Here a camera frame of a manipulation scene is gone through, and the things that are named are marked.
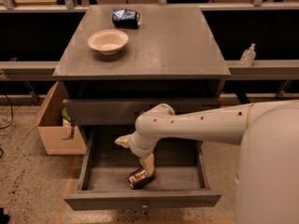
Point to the open grey middle drawer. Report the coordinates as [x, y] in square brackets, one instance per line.
[180, 179]

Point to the orange soda can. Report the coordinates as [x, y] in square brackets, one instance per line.
[139, 178]

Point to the open cardboard box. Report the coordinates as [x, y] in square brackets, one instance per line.
[57, 138]

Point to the clear hand sanitizer bottle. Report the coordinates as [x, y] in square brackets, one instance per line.
[248, 56]

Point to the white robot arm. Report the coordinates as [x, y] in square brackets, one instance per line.
[267, 177]

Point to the grey wooden drawer cabinet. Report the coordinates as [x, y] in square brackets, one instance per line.
[171, 55]

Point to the closed grey top drawer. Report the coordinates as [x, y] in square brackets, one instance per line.
[123, 111]

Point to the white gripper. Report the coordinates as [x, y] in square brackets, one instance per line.
[135, 147]

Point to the white paper bowl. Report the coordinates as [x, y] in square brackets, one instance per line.
[108, 42]

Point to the crushed blue soda can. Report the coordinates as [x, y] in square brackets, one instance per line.
[126, 18]

